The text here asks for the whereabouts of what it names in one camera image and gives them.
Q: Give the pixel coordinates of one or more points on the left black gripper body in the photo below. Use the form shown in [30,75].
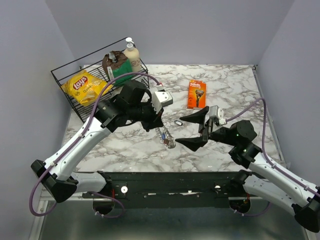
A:
[144,113]

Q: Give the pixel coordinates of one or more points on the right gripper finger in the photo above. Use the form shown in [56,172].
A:
[197,117]
[193,143]

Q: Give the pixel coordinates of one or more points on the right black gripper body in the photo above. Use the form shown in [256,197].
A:
[204,128]

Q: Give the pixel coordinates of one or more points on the black key tag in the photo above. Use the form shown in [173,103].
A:
[177,122]

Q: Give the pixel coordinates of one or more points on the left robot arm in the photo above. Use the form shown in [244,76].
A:
[134,103]

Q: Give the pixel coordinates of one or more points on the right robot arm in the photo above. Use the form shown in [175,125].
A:
[262,176]

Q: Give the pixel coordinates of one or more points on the orange Gillette razor box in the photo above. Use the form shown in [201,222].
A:
[196,98]

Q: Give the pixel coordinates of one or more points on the brown and green bag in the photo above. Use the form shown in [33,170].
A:
[115,63]

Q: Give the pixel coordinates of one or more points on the cream pump lotion bottle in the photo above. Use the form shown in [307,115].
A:
[133,55]

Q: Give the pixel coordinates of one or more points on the yellow Lays chips bag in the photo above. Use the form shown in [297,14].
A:
[84,87]

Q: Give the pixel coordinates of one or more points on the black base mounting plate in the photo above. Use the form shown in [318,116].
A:
[137,190]

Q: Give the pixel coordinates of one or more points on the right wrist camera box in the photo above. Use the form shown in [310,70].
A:
[217,115]

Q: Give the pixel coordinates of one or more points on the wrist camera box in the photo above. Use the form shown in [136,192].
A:
[161,99]
[217,115]

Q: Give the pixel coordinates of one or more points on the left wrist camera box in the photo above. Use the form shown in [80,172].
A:
[161,99]

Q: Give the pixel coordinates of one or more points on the black wire basket rack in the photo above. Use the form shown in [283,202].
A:
[92,63]

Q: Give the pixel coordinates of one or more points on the aluminium rail frame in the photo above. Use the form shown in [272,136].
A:
[106,218]

